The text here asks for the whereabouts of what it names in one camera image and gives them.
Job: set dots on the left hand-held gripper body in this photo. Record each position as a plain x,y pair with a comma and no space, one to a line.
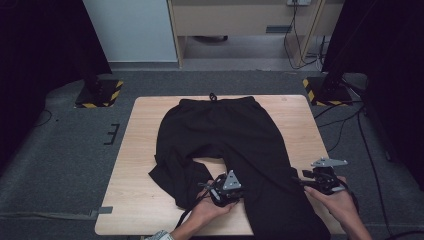
225,191

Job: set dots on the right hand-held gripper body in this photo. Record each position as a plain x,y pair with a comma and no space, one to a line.
328,181

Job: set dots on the black pants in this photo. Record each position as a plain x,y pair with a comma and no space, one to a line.
240,140

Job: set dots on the person's left hand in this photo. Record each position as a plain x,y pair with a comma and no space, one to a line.
210,210

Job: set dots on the person's right hand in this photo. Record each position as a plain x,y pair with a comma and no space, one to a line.
340,203

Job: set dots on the left striped shirt sleeve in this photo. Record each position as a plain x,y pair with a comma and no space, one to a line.
161,236

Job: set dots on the black stand with striped base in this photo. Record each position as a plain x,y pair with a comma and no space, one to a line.
100,95
328,91

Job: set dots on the grey tape strip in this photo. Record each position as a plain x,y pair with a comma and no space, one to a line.
105,210

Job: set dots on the black curtain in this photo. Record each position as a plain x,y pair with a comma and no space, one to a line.
390,50
40,50

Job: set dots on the grey desk label holder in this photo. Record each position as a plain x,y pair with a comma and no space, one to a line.
278,29

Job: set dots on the dark object under desk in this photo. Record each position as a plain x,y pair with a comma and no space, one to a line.
210,39

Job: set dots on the light wooden desk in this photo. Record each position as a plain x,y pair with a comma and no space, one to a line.
233,20

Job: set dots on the white power strip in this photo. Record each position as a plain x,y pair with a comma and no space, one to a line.
299,2

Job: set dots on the white panel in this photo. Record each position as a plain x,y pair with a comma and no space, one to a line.
130,30

